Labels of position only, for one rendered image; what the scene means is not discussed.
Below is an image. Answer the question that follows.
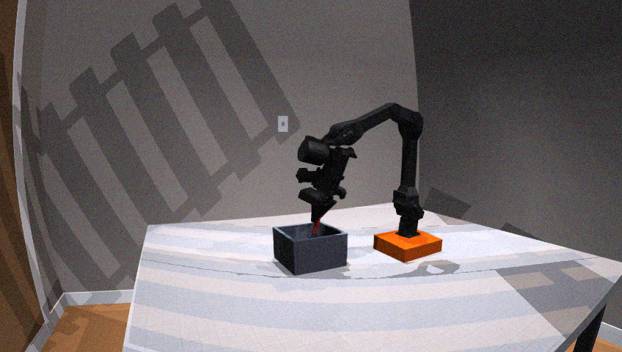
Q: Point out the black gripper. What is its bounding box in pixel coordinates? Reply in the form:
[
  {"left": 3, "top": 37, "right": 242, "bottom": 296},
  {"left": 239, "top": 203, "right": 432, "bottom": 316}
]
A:
[{"left": 298, "top": 166, "right": 347, "bottom": 223}]

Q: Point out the red peg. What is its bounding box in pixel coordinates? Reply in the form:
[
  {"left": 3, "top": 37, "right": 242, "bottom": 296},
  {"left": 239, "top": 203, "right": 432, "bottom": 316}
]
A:
[{"left": 312, "top": 216, "right": 321, "bottom": 232}]

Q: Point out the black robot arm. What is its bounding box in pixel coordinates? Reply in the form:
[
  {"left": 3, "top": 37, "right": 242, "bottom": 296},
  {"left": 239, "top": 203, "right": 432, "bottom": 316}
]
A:
[{"left": 296, "top": 103, "right": 425, "bottom": 238}]

